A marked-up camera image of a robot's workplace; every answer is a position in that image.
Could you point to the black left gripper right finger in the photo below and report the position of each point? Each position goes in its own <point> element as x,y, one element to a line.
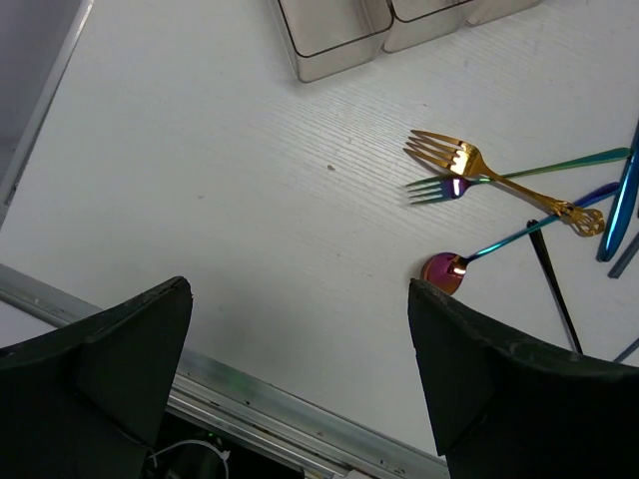
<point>505,404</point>

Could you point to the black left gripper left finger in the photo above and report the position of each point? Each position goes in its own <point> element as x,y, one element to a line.
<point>87,400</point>

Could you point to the iridescent purple spoon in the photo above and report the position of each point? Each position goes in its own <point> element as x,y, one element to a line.
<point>446,270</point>

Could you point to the black spoon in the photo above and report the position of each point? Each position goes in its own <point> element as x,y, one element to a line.
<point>540,248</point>

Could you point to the iridescent green fork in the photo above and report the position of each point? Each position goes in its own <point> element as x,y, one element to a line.
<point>451,187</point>

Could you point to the blue knife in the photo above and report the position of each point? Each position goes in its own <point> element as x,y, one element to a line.
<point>622,208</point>

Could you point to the gold fork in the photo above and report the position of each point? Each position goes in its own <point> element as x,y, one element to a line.
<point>464,159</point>

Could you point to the clear plastic compartment organizer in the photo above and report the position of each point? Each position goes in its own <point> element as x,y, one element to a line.
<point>328,37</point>

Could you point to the aluminium table edge rail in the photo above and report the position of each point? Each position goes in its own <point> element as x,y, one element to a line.
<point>274,422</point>

